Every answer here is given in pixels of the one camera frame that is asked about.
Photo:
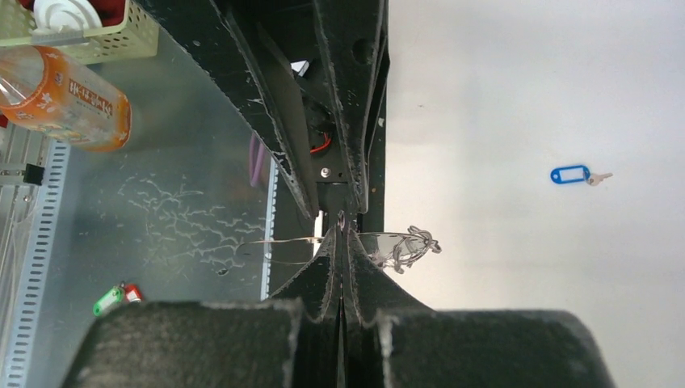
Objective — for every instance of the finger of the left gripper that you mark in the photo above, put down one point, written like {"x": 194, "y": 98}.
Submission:
{"x": 351, "y": 41}
{"x": 227, "y": 41}

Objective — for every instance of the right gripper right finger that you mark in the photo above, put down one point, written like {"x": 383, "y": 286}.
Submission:
{"x": 404, "y": 343}

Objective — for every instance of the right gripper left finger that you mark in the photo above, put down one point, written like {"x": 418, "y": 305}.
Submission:
{"x": 291, "y": 339}

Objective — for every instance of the cream perforated basket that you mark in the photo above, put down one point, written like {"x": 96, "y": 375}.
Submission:
{"x": 135, "y": 37}

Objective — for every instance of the white round lid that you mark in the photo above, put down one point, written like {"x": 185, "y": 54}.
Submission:
{"x": 58, "y": 16}

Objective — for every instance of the red key tag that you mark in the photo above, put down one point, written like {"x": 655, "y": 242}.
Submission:
{"x": 132, "y": 293}

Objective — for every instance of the orange drink bottle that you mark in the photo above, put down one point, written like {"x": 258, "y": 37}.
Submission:
{"x": 47, "y": 91}

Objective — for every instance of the green key tag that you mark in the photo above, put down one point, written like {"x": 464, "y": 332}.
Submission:
{"x": 111, "y": 299}

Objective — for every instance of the key with blue tag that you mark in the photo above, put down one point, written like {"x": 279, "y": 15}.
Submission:
{"x": 577, "y": 174}

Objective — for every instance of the grey cable duct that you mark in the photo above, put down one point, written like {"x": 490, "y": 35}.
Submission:
{"x": 33, "y": 279}

